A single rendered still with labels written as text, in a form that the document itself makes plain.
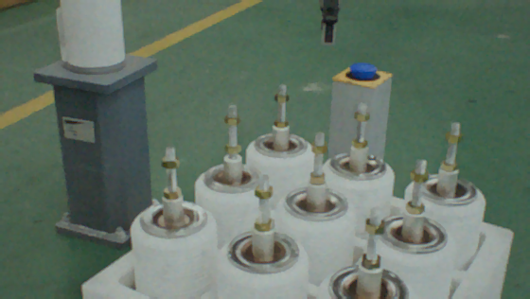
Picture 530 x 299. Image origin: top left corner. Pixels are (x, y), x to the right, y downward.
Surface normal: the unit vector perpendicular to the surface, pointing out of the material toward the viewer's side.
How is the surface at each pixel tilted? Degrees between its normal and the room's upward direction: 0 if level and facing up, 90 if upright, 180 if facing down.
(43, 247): 0
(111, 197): 90
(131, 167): 90
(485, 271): 0
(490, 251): 0
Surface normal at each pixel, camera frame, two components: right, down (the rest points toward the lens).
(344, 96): -0.52, 0.36
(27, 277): 0.01, -0.90
